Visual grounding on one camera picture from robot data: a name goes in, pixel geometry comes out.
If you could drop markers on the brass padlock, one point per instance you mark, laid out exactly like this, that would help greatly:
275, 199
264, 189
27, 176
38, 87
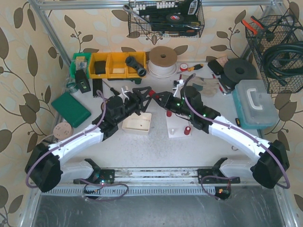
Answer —
234, 148

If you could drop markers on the yellow black small screwdriver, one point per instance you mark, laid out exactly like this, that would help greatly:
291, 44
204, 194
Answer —
196, 67

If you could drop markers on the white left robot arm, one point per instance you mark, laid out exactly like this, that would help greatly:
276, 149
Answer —
48, 165

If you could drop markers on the white cable spool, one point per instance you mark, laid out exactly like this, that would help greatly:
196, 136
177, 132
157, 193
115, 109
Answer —
162, 62

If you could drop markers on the orange handled pliers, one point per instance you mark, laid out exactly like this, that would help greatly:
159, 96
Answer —
256, 22

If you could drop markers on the white peg base plate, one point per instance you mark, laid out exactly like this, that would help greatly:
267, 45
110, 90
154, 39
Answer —
176, 126

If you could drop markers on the black rubber disc spool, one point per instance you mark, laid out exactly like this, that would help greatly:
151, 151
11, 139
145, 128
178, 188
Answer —
236, 70

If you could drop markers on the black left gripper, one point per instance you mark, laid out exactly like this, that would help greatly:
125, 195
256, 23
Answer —
137, 101

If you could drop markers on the black green battery box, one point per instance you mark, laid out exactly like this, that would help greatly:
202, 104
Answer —
82, 81

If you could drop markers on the yellow storage bin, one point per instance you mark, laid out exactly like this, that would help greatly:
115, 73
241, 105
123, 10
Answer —
116, 67

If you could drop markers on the black yellow handled screwdriver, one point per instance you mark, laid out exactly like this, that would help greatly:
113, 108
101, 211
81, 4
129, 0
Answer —
115, 92

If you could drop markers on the black aluminium extrusion profile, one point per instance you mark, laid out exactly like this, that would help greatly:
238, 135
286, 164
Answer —
97, 85

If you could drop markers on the black wire basket right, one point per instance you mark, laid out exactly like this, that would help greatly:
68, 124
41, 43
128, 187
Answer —
278, 53

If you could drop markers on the black box in bin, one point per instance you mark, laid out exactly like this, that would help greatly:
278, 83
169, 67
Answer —
100, 67

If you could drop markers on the white parts tray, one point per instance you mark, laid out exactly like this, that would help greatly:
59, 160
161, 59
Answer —
137, 124

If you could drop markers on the black wire basket centre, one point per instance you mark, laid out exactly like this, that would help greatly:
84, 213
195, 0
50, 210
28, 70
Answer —
164, 18

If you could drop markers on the clear teal toolbox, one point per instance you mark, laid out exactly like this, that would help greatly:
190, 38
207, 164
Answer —
254, 106

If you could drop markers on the red handled tool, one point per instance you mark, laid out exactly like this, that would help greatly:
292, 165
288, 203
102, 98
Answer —
223, 88

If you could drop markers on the black pipe fitting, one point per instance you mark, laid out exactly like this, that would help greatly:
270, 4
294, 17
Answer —
133, 63

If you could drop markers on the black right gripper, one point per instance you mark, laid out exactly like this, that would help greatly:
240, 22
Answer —
166, 100

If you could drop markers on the small black screwdriver right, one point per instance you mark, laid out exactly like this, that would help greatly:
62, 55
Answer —
238, 123

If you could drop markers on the round beige power socket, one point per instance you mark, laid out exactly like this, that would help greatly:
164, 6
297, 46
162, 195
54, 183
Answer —
62, 131

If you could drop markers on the green storage bin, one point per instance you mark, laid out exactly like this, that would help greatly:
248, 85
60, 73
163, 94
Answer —
80, 61

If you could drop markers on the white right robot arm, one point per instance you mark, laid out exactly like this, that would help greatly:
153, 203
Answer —
270, 158

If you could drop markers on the black electrical tape roll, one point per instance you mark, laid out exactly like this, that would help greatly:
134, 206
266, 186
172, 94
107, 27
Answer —
174, 19

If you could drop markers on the black wire basket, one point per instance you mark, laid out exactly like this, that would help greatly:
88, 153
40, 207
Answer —
164, 18
278, 53

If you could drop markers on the red white tape roll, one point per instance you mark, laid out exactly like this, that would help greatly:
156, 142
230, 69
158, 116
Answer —
183, 67

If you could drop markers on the clear glass jar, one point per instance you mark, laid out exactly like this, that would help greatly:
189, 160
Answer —
71, 86

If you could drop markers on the beige work glove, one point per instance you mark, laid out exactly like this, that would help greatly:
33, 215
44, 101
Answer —
194, 85

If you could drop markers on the black sanding block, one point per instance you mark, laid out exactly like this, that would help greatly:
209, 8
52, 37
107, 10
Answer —
215, 67

